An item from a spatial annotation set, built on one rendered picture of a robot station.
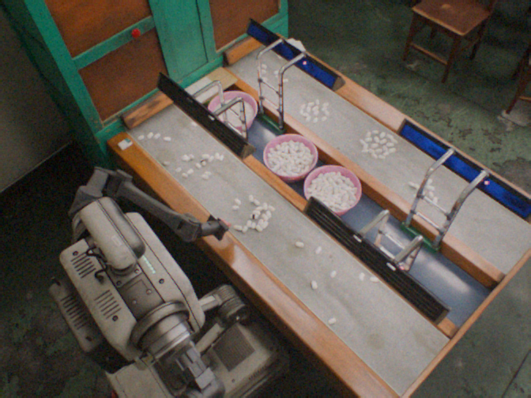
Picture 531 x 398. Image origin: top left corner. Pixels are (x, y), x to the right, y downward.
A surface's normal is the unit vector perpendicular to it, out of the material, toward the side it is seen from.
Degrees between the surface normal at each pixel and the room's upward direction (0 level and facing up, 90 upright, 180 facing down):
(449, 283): 0
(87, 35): 90
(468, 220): 0
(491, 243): 0
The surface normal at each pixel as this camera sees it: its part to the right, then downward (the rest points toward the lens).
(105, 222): -0.04, -0.55
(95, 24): 0.68, 0.59
